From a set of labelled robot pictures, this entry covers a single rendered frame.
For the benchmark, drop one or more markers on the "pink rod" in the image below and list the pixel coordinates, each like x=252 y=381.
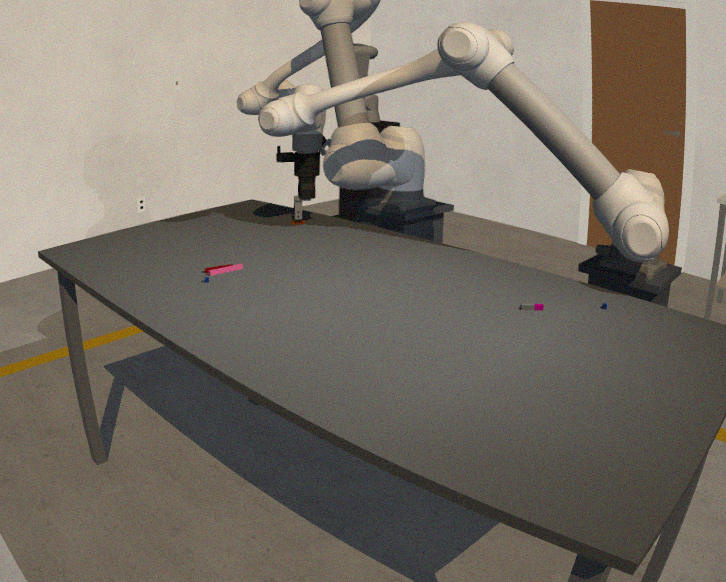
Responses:
x=225 y=269

